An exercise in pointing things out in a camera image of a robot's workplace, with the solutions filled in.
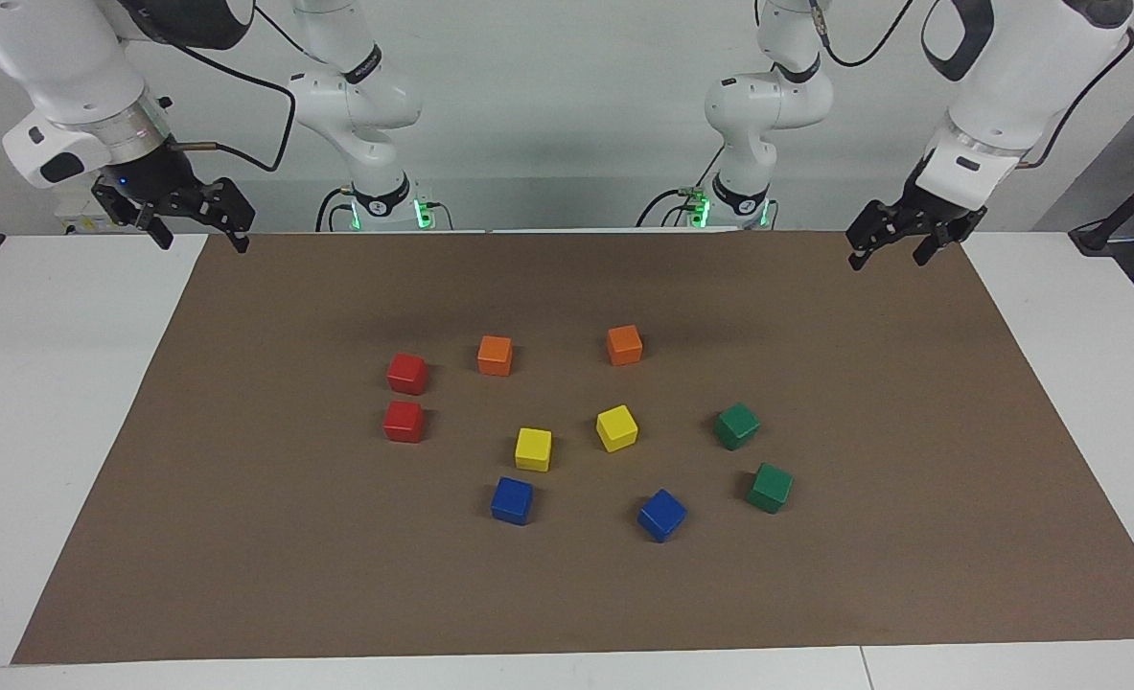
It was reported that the yellow wooden cube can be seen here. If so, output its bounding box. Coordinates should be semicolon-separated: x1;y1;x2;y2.
514;427;554;473
595;404;640;454

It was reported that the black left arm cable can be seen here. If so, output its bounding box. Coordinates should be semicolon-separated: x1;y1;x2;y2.
809;0;1134;172

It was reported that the blue wooden cube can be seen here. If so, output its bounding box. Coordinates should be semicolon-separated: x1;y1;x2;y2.
490;476;535;526
636;489;689;544

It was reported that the red wooden cube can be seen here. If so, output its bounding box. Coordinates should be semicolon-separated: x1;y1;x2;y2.
386;353;429;397
382;400;426;445

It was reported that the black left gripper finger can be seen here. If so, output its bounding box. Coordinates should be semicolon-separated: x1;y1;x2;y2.
914;228;960;265
846;201;908;271

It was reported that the black stand pole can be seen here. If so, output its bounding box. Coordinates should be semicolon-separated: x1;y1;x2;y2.
1070;153;1134;256

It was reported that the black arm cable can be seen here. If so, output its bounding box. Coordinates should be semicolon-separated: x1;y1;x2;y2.
159;0;337;175
809;0;1134;172

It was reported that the brown paper table mat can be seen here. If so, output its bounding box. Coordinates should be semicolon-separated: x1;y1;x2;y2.
11;230;1134;665

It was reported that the green wooden cube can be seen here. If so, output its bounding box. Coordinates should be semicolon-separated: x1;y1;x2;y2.
745;463;796;516
713;402;761;452

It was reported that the orange wooden cube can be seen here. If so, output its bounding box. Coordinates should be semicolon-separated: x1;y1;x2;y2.
476;334;515;378
606;324;644;367

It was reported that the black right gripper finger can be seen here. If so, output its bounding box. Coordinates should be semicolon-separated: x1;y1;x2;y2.
93;180;174;252
188;177;257;255

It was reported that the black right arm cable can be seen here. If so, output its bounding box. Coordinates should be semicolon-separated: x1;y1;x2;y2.
159;0;337;175

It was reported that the white power strip box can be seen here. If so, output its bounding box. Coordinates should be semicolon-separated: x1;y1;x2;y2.
53;184;112;237

